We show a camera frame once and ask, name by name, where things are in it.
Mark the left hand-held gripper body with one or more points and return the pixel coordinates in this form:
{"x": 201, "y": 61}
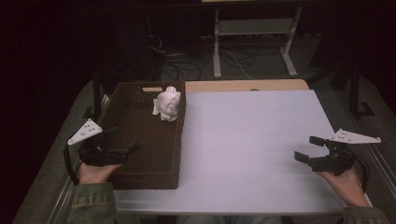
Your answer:
{"x": 99, "y": 157}

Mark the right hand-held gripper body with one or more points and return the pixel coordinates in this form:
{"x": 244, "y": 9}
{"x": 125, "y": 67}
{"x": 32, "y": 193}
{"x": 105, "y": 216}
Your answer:
{"x": 334, "y": 161}

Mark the person's left hand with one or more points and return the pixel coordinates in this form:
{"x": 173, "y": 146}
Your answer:
{"x": 93, "y": 174}

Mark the person's right hand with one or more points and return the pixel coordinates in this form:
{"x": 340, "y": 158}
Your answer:
{"x": 348, "y": 186}

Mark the brown woven plastic basket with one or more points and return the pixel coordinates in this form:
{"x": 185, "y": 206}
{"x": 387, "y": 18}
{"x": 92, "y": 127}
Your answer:
{"x": 149, "y": 146}

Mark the black metal stand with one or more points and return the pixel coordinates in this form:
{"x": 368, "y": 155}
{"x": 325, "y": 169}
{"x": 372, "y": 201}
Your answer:
{"x": 355, "y": 90}
{"x": 96, "y": 93}

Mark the white table mat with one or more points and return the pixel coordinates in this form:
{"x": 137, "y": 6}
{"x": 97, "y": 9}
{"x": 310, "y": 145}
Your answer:
{"x": 249, "y": 149}

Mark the crumpled white cloth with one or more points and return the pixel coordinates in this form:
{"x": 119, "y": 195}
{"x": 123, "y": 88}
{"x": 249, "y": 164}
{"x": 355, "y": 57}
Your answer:
{"x": 166, "y": 104}

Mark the white metal stand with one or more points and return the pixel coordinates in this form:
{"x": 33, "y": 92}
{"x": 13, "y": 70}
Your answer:
{"x": 255, "y": 27}

